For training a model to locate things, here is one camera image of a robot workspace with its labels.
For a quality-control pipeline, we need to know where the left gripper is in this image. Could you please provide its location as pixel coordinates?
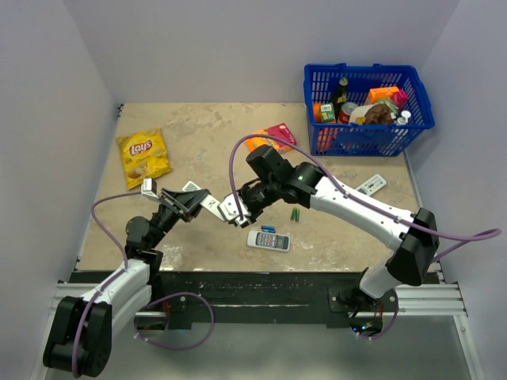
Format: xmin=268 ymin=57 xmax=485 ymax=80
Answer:
xmin=149 ymin=188 xmax=211 ymax=249

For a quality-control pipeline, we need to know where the white long remote control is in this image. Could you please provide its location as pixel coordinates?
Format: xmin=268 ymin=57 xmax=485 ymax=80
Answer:
xmin=182 ymin=180 xmax=225 ymax=222

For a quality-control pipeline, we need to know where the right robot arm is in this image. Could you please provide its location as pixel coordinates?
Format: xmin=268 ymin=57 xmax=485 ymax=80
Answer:
xmin=235 ymin=145 xmax=440 ymax=311

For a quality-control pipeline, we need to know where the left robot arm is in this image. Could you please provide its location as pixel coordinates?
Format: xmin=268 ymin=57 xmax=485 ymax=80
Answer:
xmin=42 ymin=188 xmax=210 ymax=378

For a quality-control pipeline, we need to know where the grey-faced remote control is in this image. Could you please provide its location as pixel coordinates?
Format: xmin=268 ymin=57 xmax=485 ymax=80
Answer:
xmin=246 ymin=230 xmax=291 ymax=253

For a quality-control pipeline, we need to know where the small white remote control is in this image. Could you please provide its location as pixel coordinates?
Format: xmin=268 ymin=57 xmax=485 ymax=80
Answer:
xmin=356 ymin=174 xmax=387 ymax=196

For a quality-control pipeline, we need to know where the blue battery right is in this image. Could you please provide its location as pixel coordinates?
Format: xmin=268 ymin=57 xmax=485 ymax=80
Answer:
xmin=261 ymin=226 xmax=276 ymax=234

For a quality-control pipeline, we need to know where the yellow Lays chips bag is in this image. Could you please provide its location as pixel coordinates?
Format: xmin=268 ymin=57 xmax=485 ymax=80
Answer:
xmin=116 ymin=127 xmax=172 ymax=190

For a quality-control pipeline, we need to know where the orange pink sponge box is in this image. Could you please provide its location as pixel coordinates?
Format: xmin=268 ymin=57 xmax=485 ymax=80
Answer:
xmin=245 ymin=123 xmax=297 ymax=154

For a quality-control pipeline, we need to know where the green yellow carton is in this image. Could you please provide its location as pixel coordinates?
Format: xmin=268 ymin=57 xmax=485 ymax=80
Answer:
xmin=319 ymin=103 xmax=336 ymax=124

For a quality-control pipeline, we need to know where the dark glass bottle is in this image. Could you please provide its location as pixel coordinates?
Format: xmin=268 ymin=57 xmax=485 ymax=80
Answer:
xmin=330 ymin=77 xmax=349 ymax=118

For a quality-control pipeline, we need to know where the blue plastic basket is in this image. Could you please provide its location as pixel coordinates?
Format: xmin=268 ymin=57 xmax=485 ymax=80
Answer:
xmin=303 ymin=63 xmax=435 ymax=157

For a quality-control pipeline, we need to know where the brown snack packet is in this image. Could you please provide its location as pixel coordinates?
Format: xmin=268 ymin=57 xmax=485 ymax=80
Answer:
xmin=349 ymin=103 xmax=397 ymax=125

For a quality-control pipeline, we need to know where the white bottle cap item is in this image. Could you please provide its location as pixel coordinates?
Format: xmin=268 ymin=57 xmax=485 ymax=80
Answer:
xmin=396 ymin=110 xmax=411 ymax=126

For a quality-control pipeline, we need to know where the orange pink box in basket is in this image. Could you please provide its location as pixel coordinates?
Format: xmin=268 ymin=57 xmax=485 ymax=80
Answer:
xmin=364 ymin=86 xmax=408 ymax=112

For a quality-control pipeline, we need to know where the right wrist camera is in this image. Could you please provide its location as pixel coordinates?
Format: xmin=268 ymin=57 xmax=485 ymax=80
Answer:
xmin=218 ymin=192 xmax=251 ymax=228

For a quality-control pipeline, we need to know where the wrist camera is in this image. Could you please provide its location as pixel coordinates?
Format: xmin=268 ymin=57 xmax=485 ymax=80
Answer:
xmin=141 ymin=178 xmax=160 ymax=203
xmin=218 ymin=192 xmax=251 ymax=228

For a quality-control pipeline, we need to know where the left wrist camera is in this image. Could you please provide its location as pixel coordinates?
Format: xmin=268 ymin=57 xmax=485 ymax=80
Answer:
xmin=141 ymin=178 xmax=160 ymax=203

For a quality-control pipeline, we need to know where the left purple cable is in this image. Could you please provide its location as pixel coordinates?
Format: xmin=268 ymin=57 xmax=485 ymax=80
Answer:
xmin=71 ymin=192 xmax=143 ymax=379

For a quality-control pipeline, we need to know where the black table front rail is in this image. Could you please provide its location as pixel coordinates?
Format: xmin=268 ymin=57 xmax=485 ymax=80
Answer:
xmin=150 ymin=272 xmax=359 ymax=329

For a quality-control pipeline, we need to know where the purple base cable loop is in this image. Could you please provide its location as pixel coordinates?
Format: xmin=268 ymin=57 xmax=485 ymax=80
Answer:
xmin=133 ymin=291 xmax=215 ymax=352

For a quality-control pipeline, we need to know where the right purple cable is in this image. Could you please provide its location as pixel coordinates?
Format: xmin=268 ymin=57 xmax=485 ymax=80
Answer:
xmin=228 ymin=133 xmax=503 ymax=341

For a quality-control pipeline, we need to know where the aluminium frame rail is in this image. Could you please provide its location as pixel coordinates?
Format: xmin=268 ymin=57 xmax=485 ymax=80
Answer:
xmin=390 ymin=256 xmax=471 ymax=317

